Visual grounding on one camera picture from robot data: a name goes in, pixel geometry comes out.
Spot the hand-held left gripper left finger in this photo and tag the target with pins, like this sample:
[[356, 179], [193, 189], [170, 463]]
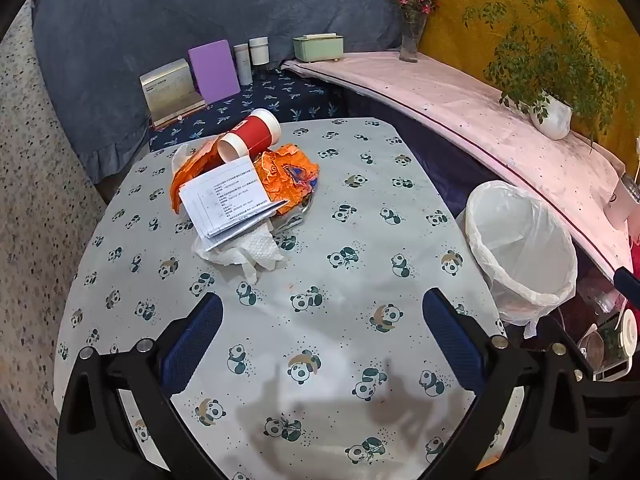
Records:
[[195, 340]]

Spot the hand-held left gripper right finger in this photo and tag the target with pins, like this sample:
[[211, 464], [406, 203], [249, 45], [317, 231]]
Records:
[[452, 340]]

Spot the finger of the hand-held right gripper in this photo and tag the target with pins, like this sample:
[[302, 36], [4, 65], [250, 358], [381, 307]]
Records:
[[627, 284]]

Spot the white paper tissue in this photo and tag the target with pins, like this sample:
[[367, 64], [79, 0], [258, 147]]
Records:
[[250, 252]]

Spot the trash bin with white liner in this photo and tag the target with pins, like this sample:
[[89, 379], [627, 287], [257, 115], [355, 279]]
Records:
[[520, 240]]

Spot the printed white paper sheet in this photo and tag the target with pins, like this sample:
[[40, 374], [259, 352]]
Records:
[[225, 195]]

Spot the orange plastic bag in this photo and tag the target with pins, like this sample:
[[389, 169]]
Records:
[[285, 175]]

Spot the red paper cup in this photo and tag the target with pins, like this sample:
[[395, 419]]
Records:
[[257, 132]]

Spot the glass kettle with white lid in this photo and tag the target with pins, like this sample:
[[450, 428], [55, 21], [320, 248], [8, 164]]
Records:
[[627, 332]]

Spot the pink cup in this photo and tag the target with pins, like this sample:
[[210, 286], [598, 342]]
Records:
[[622, 200]]

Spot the panda print tablecloth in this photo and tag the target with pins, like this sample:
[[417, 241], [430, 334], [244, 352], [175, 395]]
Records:
[[325, 260]]

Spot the dark purple cloth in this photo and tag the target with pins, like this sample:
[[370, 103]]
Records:
[[430, 160]]

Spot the green plant in white pot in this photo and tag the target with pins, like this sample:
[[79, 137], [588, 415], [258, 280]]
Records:
[[550, 115]]

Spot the floral print cloth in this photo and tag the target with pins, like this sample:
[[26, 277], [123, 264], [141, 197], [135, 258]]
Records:
[[40, 185]]

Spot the brown book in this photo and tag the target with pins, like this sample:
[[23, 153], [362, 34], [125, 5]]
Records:
[[175, 114]]

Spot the pink cloth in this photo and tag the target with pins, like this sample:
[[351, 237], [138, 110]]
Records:
[[450, 105]]

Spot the gold box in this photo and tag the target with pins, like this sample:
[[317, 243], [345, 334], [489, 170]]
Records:
[[165, 85]]

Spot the navy palm print cloth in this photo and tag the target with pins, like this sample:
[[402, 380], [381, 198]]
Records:
[[300, 100]]

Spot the purple box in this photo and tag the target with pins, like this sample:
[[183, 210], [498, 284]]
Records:
[[212, 70]]

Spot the white jar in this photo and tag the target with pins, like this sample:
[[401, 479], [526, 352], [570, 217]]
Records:
[[259, 51]]

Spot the glass vase with pink flowers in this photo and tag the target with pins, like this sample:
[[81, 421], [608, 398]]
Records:
[[412, 40]]

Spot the green tissue box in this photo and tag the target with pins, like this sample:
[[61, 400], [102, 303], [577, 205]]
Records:
[[317, 49]]

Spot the blue-grey blanket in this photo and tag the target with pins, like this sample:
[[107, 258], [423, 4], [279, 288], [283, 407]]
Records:
[[150, 20]]

